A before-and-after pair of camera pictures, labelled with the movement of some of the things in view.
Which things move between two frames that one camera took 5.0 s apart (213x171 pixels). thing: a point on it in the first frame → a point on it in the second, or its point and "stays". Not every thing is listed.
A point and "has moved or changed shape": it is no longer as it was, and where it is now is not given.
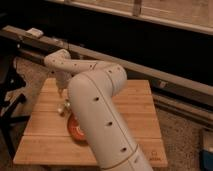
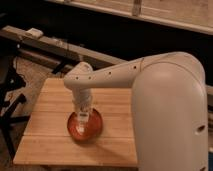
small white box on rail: x=35 y=32 stays
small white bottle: x=65 y=106 has moved or changed shape
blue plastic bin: x=206 y=160 stays
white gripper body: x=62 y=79 → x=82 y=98
